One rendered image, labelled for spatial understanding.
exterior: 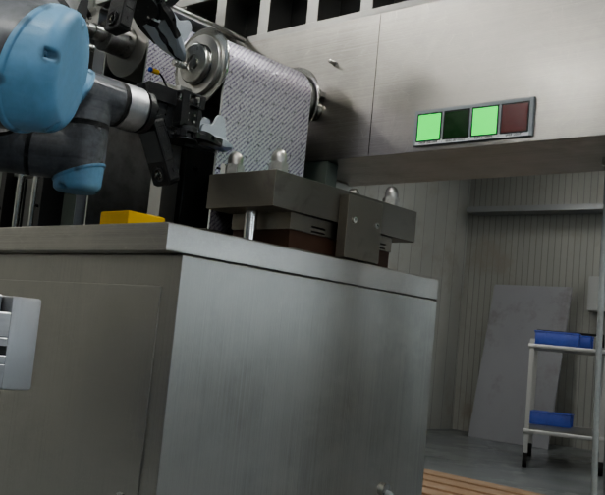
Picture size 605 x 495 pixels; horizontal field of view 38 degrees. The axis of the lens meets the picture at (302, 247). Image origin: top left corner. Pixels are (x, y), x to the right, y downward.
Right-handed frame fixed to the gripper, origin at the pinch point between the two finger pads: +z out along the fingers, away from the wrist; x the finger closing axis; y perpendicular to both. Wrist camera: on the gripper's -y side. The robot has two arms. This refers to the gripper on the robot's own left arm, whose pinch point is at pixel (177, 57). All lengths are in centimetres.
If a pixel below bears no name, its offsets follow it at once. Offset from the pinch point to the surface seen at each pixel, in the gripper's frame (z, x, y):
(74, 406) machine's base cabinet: 23, -13, -62
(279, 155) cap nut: 15.2, -25.4, -12.9
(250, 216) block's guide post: 21.4, -20.5, -21.0
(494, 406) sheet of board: 598, 324, 379
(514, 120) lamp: 33, -50, 17
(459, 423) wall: 656, 395, 392
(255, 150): 20.7, -8.3, -2.3
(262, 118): 17.2, -8.3, 3.3
